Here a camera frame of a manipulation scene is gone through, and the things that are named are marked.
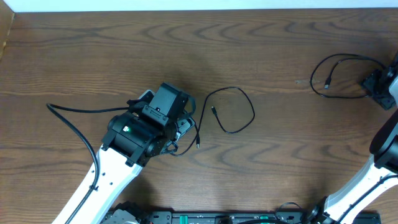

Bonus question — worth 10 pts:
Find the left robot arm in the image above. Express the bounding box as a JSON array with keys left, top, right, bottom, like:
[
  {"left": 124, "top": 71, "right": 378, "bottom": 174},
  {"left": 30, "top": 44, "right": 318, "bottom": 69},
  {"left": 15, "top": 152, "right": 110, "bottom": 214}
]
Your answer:
[{"left": 54, "top": 83, "right": 196, "bottom": 223}]

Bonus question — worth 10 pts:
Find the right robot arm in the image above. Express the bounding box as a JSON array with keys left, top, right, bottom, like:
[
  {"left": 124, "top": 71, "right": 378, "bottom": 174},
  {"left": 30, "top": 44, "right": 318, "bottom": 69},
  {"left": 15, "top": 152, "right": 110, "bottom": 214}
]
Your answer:
[{"left": 301, "top": 54, "right": 397, "bottom": 224}]

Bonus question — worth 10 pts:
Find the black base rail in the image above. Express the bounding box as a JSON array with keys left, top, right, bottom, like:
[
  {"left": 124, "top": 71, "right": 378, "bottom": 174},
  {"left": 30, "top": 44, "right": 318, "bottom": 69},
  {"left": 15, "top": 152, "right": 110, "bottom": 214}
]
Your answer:
[{"left": 102, "top": 202, "right": 382, "bottom": 224}]

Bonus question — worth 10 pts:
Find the cardboard box wall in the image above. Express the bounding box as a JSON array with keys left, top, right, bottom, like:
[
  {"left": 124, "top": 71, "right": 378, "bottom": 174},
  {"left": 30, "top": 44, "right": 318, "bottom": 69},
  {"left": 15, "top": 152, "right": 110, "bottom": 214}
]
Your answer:
[{"left": 0, "top": 0, "right": 15, "bottom": 58}]

